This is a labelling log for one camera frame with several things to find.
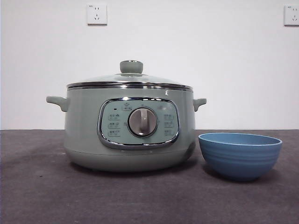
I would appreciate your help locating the glass lid with green knob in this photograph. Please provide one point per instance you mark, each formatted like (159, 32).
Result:
(131, 67)

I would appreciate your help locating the pale green electric steamer pot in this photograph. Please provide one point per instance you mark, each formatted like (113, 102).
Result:
(81, 130)

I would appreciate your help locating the blue ribbed bowl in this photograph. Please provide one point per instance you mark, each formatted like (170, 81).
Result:
(240, 161)

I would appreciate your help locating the white wall socket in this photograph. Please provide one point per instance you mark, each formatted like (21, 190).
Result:
(97, 14)
(292, 15)

